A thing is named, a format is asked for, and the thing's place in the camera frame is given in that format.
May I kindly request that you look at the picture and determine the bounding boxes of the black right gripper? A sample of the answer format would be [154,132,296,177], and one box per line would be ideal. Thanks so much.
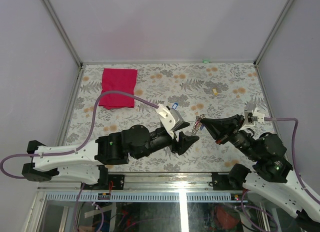
[199,113,260,161]

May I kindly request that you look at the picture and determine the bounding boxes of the grey keyring with yellow handle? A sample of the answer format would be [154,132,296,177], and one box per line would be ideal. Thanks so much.
[191,114,206,136]

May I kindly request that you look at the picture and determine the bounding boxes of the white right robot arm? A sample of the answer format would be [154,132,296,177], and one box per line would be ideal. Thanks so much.
[200,113,320,232]

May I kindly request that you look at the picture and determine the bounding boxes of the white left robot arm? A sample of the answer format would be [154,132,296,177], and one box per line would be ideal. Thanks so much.
[22,125,199,190]

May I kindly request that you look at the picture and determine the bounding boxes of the loose blue tag key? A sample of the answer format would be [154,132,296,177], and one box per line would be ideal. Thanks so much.
[171,103,178,110]

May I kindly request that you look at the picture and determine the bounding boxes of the loose yellow tag key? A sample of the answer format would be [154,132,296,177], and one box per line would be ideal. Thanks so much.
[212,88,218,96]

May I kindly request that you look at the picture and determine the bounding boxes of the pink folded cloth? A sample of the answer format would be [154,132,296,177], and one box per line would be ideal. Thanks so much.
[99,68,138,110]

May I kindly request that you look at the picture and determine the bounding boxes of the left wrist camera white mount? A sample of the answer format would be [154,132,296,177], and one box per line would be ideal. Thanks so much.
[155,104,184,139]

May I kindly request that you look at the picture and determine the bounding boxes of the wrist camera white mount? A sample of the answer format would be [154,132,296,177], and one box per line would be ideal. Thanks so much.
[155,104,184,139]
[240,103,265,130]

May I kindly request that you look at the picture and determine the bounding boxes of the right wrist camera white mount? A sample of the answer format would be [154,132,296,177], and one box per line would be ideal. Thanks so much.
[240,103,265,130]

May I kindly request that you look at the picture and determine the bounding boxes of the metal front rail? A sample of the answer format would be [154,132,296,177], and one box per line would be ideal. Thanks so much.
[37,172,276,202]

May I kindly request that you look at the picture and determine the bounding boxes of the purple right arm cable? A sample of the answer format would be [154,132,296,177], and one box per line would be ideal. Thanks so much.
[263,117,320,200]

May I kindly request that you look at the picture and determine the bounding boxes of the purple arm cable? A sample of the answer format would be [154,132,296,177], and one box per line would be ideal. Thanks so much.
[263,117,320,200]
[0,90,160,180]

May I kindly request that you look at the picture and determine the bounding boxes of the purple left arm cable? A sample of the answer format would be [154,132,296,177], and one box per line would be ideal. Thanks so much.
[0,90,160,180]

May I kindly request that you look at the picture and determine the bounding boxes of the aluminium enclosure frame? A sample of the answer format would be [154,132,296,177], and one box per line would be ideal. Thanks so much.
[24,0,320,232]

